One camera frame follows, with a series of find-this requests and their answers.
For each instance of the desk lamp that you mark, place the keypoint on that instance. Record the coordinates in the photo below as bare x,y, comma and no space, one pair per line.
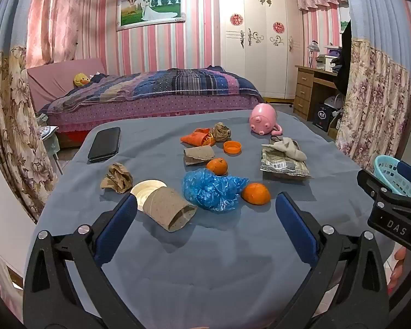
313,46

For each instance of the pink pig mug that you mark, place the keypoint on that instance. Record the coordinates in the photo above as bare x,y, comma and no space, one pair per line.
263,118

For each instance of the black box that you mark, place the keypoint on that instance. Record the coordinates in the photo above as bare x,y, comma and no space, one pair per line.
322,114

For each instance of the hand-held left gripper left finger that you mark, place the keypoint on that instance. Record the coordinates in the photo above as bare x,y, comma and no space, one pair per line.
118,226

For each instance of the grey-blue tablecloth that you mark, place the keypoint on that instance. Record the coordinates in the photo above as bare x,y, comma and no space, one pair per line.
191,264

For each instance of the flattened cardboard tube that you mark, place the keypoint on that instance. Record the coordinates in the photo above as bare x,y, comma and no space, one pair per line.
198,155

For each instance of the white wardrobe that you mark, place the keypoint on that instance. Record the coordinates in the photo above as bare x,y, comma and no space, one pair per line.
257,68

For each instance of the black hanging garment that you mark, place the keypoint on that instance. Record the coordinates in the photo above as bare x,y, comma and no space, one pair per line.
344,58

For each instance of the black phone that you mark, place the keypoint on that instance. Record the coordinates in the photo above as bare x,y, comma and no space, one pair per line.
104,144

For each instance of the orange wrapper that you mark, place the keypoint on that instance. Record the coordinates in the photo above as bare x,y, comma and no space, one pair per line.
195,137

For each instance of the blue and floral curtain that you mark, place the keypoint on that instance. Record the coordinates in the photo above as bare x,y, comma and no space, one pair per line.
10,109
373,92

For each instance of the cyan plastic mesh basket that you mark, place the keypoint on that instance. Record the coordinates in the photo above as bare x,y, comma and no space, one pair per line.
380,161

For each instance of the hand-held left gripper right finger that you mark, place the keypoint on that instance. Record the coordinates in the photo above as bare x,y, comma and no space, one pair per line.
296,226

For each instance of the long pink curtain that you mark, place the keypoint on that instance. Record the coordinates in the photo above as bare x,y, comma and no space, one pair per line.
54,17

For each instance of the white round lid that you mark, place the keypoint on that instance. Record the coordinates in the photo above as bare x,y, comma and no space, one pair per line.
145,190

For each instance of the yellow duck plush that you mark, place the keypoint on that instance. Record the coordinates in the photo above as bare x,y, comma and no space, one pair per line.
81,80

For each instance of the bed with purple skirt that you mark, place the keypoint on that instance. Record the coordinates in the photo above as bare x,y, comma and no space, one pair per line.
157,104

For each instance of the white printer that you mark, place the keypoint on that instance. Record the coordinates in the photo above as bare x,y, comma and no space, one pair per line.
323,62

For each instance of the wooden desk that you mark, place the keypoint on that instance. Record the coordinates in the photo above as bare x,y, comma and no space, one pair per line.
306,89

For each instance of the framed wedding photo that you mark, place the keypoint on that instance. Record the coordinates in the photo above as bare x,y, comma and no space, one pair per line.
150,8

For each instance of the crumpled brown paper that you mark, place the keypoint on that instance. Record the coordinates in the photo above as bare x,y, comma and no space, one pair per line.
116,178
222,132

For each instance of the patchwork quilt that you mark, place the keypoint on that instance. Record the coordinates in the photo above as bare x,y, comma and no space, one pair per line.
191,85

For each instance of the blue plastic bag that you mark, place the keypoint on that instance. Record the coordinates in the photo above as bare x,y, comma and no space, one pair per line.
209,188

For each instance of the printed snack packet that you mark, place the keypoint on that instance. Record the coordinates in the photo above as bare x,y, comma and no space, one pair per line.
284,168

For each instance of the person's right hand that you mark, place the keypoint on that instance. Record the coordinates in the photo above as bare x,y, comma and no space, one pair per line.
396,267

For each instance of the tangerine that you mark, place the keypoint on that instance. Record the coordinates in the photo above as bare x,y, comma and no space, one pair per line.
216,167
257,193

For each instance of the orange bottle cap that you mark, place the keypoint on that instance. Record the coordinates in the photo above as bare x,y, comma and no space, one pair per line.
232,148

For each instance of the white teal plastic item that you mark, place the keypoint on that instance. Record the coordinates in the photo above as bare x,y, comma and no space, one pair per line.
48,132

